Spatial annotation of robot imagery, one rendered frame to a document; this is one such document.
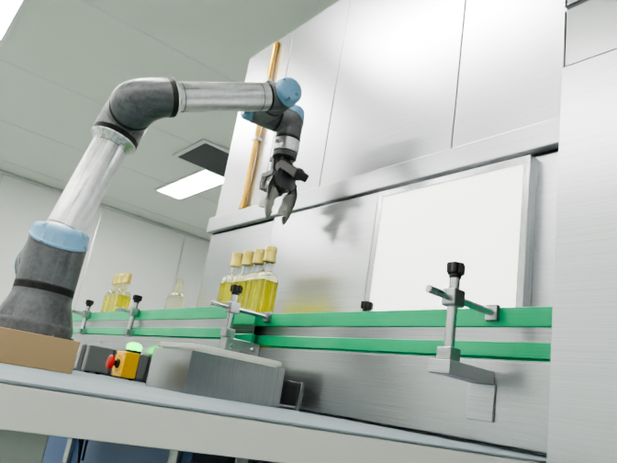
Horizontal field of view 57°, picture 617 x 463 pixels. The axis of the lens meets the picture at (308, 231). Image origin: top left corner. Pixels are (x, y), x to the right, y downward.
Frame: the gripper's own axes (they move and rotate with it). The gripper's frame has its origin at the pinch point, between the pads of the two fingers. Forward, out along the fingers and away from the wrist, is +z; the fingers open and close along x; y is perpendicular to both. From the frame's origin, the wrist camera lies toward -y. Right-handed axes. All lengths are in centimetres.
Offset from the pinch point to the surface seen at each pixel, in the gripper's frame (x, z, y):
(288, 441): 52, 52, -87
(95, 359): 21, 46, 56
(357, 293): -11.9, 20.3, -24.3
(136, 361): 19, 45, 28
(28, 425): 72, 53, -82
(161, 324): 13.4, 33.4, 30.2
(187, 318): 13.7, 31.7, 13.6
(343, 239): -11.9, 4.9, -16.0
